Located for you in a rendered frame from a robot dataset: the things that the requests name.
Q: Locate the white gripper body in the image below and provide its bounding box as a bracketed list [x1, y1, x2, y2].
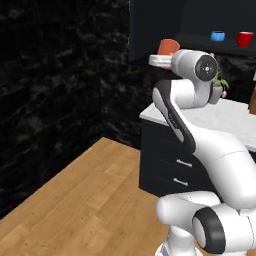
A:
[148, 54, 174, 70]

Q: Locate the black base cabinet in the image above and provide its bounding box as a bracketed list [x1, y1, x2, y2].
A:
[138, 118, 218, 198]

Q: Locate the orange cup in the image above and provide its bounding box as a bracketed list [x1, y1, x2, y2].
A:
[157, 38, 181, 57]

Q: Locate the blue bowl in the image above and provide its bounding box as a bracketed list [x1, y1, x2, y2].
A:
[210, 30, 226, 43]

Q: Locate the potted plant in grey pot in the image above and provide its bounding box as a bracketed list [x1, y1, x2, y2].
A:
[208, 53, 231, 105]

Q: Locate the red cup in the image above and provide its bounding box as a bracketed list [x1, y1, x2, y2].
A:
[236, 31, 255, 48]

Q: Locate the brown wooden board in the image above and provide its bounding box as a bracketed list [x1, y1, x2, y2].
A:
[248, 94, 256, 116]

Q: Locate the dark wall cabinet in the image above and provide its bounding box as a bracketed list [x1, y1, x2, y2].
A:
[128, 0, 256, 62]

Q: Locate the silver drawer handle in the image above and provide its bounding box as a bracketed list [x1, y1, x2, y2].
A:
[172, 177, 190, 188]
[175, 158, 194, 168]

